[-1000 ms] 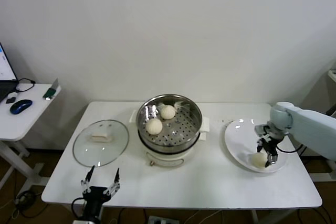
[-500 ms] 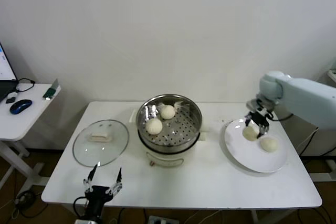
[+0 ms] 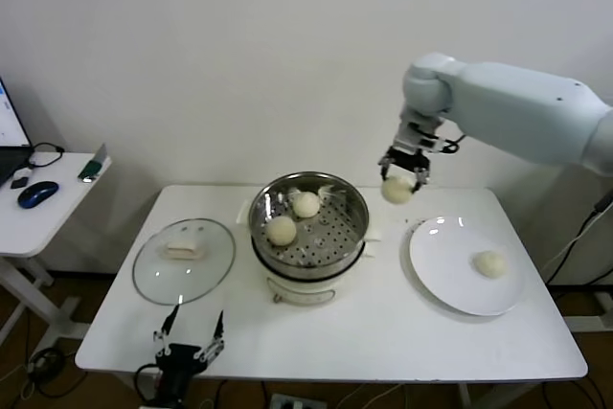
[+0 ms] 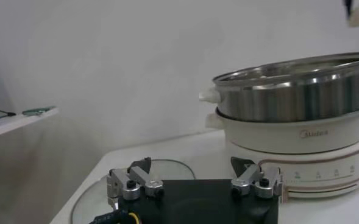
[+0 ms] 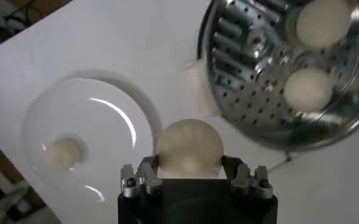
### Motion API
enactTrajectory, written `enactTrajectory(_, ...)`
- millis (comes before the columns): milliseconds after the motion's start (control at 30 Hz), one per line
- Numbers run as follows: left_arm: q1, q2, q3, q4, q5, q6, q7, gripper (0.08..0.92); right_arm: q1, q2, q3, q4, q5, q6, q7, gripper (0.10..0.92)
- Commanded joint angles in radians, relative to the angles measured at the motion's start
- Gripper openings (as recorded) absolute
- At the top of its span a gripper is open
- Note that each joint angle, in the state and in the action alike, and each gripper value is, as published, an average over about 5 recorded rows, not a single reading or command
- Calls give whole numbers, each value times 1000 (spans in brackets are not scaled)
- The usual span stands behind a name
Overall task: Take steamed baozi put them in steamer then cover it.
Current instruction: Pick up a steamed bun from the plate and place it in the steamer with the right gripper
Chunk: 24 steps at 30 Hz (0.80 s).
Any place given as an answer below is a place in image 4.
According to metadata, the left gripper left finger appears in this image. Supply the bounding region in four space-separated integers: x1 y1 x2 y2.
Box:
106 157 165 208

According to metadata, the round glass pot lid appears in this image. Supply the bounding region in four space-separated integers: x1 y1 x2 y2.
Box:
71 158 196 224

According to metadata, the white side table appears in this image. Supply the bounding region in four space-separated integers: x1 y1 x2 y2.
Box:
0 108 60 141

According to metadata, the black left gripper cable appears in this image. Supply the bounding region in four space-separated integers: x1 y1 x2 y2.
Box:
89 209 140 224

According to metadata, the green phone stand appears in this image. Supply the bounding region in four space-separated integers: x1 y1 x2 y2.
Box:
22 105 57 116

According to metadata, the white electric cooker pot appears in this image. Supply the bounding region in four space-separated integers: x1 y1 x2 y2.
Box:
205 105 359 200

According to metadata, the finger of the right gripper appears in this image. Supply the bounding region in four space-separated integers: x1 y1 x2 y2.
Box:
344 0 353 19

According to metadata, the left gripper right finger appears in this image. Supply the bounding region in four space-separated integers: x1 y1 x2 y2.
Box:
230 156 283 200

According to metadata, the perforated steel steamer basket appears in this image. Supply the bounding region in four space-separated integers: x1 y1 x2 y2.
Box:
199 51 359 123

